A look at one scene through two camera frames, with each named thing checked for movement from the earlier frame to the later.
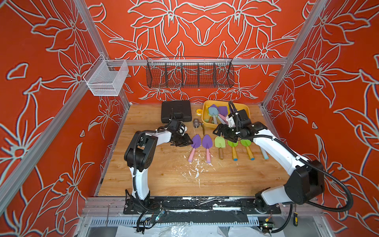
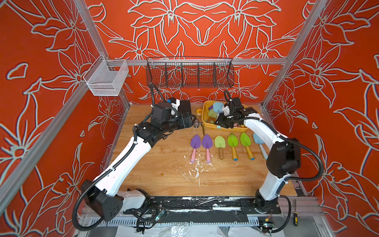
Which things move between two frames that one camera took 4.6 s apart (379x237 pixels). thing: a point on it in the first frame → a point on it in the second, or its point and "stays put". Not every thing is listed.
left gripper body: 181,140 → 180,123
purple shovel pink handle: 196,140 stays put
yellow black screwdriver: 295,218 stays put
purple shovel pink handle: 207,142 stays put
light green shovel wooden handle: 219,142 stays put
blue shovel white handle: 214,111 → 217,107
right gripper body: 233,133 → 229,120
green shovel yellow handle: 233,144 stays put
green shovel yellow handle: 247,143 stays put
